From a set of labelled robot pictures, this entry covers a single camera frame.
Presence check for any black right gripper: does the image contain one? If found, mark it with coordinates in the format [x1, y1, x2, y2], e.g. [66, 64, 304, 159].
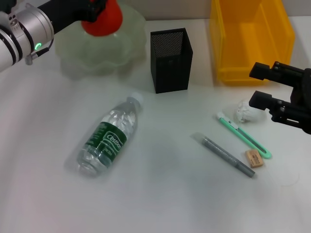
[249, 61, 311, 134]

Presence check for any tan rectangular eraser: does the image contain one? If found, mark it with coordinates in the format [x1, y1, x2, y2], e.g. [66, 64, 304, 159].
[244, 149, 265, 168]

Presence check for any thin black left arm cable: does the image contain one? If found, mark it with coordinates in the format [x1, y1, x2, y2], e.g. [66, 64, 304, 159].
[36, 38, 54, 55]

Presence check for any clear green-label water bottle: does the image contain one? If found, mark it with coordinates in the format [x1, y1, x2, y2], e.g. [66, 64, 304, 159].
[76, 92, 143, 178]

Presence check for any yellow plastic storage bin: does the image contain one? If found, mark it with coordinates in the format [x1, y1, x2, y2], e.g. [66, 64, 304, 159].
[209, 0, 296, 87]

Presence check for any grey marker pen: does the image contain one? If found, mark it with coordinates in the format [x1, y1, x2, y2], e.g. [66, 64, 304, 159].
[193, 132, 256, 179]

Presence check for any clear glass fruit plate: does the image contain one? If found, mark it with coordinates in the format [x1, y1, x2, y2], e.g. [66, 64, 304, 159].
[54, 2, 146, 80]

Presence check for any silver left arm cable plug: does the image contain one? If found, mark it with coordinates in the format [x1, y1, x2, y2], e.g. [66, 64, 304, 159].
[25, 52, 39, 66]

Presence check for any green utility knife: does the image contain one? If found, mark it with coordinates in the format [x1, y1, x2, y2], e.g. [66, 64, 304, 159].
[215, 111, 273, 160]

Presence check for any black mesh pen holder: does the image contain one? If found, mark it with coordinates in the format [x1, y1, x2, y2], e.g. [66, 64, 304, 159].
[150, 28, 194, 95]

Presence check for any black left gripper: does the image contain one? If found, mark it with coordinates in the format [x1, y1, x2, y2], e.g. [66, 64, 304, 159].
[38, 0, 110, 36]

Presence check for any white paper ball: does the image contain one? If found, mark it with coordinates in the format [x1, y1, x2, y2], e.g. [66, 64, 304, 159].
[233, 99, 265, 124]

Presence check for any red-orange toy orange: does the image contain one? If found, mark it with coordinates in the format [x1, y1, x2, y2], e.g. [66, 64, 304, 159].
[81, 0, 124, 37]

